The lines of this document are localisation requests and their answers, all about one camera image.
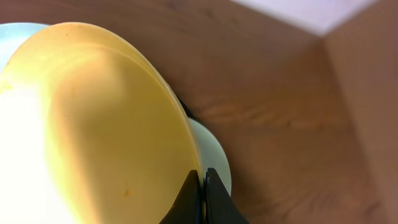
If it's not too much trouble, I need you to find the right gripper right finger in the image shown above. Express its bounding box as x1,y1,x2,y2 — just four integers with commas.
205,168,249,224

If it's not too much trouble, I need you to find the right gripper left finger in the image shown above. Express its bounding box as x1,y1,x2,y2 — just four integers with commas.
160,170,202,224

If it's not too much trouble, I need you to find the light blue plate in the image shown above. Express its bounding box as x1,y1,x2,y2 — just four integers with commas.
0,22,48,71
188,118,232,195

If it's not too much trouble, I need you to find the yellow plate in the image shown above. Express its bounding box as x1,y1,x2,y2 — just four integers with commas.
1,22,201,223

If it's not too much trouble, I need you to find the light blue plate top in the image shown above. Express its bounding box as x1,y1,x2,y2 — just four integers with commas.
0,22,48,71

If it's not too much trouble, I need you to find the black round tray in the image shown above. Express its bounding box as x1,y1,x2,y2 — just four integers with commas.
178,98,196,119

